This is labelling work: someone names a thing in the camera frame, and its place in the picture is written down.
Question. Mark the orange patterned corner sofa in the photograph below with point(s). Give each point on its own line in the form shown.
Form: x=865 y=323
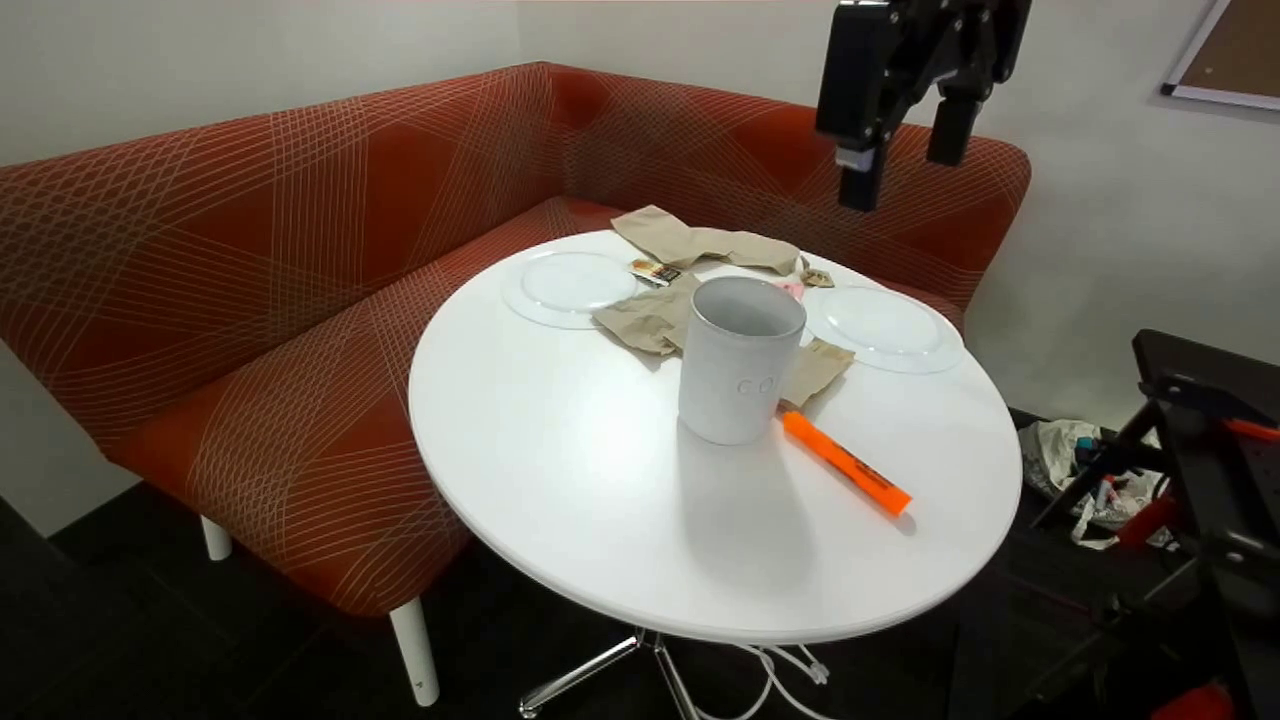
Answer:
x=203 y=265

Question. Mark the chrome table base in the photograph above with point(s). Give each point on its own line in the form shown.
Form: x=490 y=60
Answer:
x=577 y=673

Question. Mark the large beige cloth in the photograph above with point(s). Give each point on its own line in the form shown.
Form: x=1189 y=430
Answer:
x=642 y=323

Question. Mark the small beige cloth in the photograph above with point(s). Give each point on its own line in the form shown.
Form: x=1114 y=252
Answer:
x=695 y=240

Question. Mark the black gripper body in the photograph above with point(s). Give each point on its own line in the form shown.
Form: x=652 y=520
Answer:
x=960 y=24

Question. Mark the orange marker pen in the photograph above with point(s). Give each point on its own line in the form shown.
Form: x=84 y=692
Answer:
x=844 y=466

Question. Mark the white crumpled bag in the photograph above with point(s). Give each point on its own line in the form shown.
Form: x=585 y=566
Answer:
x=1065 y=444

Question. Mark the black equipment stand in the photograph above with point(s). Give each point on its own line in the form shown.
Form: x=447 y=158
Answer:
x=1223 y=533

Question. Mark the clear plastic plate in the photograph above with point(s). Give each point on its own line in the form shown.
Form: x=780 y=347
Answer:
x=573 y=283
x=880 y=329

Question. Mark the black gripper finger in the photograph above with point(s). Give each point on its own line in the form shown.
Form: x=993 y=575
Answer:
x=861 y=81
x=959 y=115

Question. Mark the small metal key object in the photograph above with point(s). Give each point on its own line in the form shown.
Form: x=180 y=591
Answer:
x=815 y=279

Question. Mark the white ceramic mug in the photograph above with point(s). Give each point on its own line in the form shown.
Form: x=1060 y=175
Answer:
x=736 y=372

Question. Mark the framed cork board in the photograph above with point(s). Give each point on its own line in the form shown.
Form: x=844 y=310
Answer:
x=1241 y=44

